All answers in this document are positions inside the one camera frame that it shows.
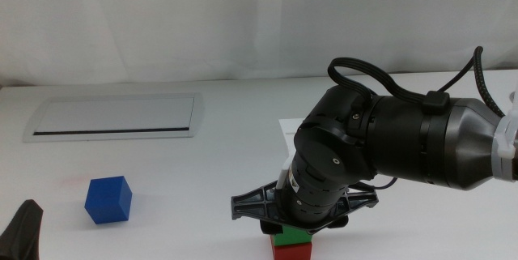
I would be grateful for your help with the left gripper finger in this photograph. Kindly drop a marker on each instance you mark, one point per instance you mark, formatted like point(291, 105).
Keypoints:
point(22, 235)

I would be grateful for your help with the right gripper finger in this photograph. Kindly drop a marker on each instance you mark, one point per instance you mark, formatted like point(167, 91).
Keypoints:
point(269, 227)
point(338, 222)

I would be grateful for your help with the green cube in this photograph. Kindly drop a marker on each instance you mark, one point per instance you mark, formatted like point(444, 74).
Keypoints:
point(291, 236)

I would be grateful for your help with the red cube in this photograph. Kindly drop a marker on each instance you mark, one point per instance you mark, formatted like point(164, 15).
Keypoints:
point(291, 252)

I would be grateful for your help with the blue cube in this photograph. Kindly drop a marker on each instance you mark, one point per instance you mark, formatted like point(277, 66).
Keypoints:
point(107, 201)

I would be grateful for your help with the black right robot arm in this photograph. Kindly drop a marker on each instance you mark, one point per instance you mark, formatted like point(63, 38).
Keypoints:
point(404, 138)

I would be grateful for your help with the white backdrop curtain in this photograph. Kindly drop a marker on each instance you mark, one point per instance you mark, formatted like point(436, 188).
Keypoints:
point(162, 21)

